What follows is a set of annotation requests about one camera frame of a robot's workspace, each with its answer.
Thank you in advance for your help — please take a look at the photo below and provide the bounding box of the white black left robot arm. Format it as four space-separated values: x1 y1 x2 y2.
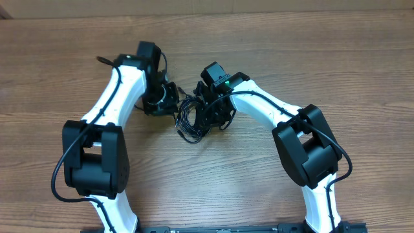
50 41 179 232

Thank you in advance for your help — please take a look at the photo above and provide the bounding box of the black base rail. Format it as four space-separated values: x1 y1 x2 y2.
80 221 368 233

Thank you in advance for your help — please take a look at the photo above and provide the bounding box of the black USB cable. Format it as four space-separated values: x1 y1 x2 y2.
174 86 211 145

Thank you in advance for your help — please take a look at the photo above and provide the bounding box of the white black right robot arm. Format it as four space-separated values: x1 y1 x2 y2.
195 62 348 232

